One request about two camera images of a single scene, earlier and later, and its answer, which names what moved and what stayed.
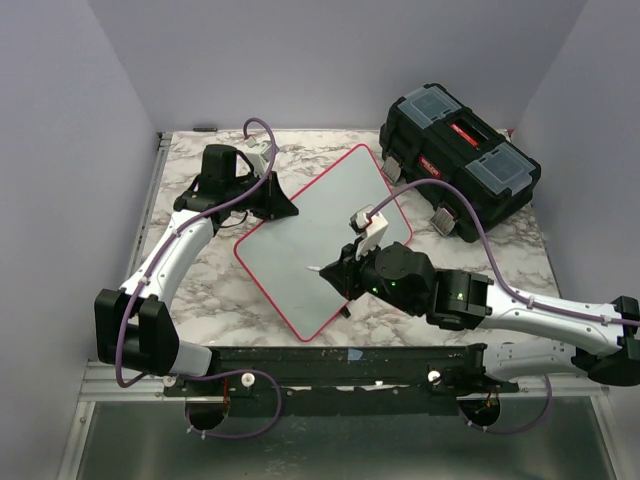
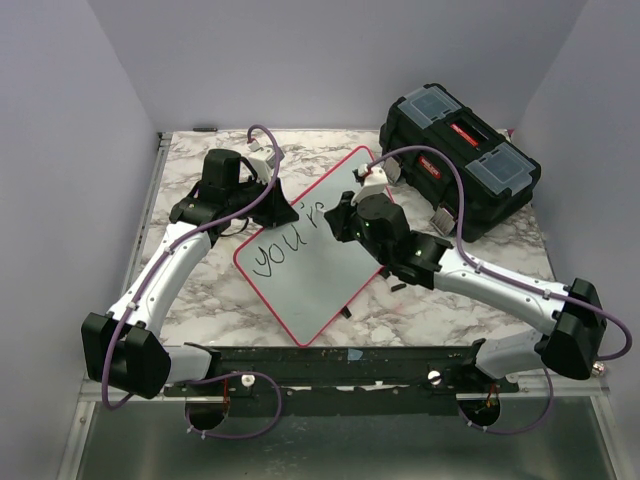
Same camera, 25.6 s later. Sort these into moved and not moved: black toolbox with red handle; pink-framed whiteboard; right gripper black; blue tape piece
Moved: right gripper black
Not moved: pink-framed whiteboard; blue tape piece; black toolbox with red handle
